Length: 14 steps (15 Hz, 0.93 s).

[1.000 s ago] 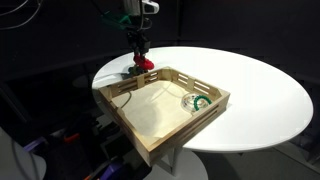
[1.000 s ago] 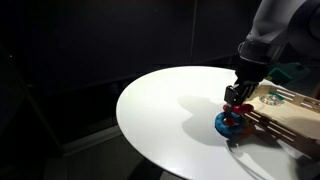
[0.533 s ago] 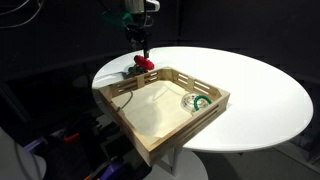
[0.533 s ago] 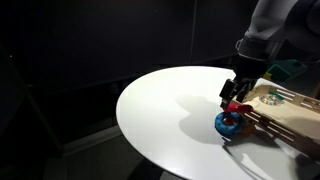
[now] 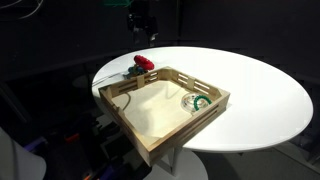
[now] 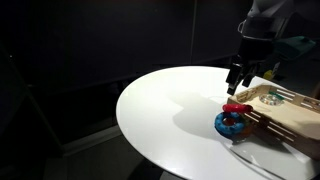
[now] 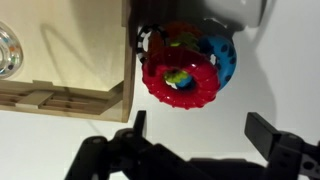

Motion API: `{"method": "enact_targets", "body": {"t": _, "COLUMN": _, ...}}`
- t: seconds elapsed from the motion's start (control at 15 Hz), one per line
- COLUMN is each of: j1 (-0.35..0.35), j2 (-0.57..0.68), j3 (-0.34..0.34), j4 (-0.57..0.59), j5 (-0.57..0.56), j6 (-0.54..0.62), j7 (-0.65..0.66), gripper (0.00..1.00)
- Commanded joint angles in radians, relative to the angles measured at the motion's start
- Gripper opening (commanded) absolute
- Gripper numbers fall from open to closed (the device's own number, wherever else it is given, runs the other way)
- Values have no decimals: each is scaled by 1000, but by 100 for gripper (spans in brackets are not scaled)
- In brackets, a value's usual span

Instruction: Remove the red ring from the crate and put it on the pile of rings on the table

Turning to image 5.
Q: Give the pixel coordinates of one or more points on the white table pedestal base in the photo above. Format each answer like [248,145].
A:
[191,166]

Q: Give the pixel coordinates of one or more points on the light wooden slatted crate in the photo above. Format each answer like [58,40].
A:
[156,110]

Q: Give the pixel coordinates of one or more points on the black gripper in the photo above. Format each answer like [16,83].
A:
[141,18]

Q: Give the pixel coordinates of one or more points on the white rounded shell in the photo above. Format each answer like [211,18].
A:
[16,160]

